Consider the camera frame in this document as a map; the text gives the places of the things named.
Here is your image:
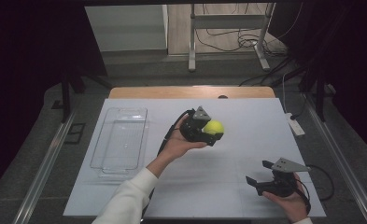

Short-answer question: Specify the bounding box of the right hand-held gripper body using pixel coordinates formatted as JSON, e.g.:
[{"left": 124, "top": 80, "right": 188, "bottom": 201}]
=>
[{"left": 255, "top": 157, "right": 312, "bottom": 198}]

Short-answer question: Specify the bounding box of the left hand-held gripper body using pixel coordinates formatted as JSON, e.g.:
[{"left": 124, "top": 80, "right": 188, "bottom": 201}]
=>
[{"left": 179, "top": 105, "right": 219, "bottom": 147}]

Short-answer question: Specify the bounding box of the yellow tennis ball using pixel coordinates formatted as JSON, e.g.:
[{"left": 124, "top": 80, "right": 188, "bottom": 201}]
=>
[{"left": 203, "top": 119, "right": 225, "bottom": 136}]

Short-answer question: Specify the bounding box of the person's left hand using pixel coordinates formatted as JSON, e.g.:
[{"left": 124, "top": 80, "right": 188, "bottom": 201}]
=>
[{"left": 154, "top": 115, "right": 208, "bottom": 171}]

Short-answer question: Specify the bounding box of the person's right hand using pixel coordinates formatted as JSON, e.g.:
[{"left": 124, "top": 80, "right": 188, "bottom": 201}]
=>
[{"left": 261, "top": 172, "right": 312, "bottom": 224}]

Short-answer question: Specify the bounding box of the wooden table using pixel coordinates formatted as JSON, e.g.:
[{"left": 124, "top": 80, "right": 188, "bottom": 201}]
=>
[{"left": 108, "top": 86, "right": 276, "bottom": 100}]

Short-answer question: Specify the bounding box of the white power strip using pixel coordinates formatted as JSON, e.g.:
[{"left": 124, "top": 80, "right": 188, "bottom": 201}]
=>
[{"left": 285, "top": 112, "right": 306, "bottom": 137}]

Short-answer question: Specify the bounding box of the clear plastic tray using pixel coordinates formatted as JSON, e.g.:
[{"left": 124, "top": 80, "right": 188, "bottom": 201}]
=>
[{"left": 90, "top": 106, "right": 148, "bottom": 179}]

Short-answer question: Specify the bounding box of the black metal stand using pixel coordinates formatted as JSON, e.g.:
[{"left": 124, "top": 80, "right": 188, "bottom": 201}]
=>
[
  {"left": 50, "top": 66, "right": 114, "bottom": 124},
  {"left": 297, "top": 60, "right": 330, "bottom": 123}
]

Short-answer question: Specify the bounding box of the white cabinet panel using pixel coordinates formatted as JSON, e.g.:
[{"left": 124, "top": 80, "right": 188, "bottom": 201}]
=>
[{"left": 84, "top": 4, "right": 169, "bottom": 53}]

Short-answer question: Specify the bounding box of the black curtain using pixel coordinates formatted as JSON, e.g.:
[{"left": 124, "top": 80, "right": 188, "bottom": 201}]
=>
[
  {"left": 0, "top": 0, "right": 108, "bottom": 200},
  {"left": 269, "top": 0, "right": 367, "bottom": 157}
]

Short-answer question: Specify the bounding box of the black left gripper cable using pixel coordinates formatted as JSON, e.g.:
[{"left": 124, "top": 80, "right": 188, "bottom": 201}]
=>
[{"left": 142, "top": 108, "right": 195, "bottom": 218}]

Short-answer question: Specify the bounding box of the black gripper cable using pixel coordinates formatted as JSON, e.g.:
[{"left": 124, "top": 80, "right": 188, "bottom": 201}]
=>
[
  {"left": 142, "top": 108, "right": 195, "bottom": 218},
  {"left": 305, "top": 163, "right": 335, "bottom": 202}
]

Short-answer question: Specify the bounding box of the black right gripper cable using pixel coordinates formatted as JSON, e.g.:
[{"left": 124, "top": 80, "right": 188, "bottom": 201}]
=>
[{"left": 305, "top": 163, "right": 335, "bottom": 202}]

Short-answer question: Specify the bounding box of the aluminium floor rail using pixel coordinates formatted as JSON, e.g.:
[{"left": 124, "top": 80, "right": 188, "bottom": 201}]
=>
[
  {"left": 12, "top": 110, "right": 77, "bottom": 224},
  {"left": 303, "top": 92, "right": 367, "bottom": 224}
]

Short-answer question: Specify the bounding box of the white power cable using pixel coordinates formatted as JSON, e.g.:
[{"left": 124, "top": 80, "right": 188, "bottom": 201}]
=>
[{"left": 281, "top": 72, "right": 290, "bottom": 115}]

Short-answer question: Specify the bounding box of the tangle of black floor cables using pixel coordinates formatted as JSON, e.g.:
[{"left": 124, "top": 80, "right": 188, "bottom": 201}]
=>
[{"left": 194, "top": 3, "right": 303, "bottom": 88}]

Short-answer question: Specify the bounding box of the metal desk frame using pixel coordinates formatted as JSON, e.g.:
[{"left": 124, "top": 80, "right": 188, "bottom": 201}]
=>
[{"left": 188, "top": 3, "right": 276, "bottom": 73}]

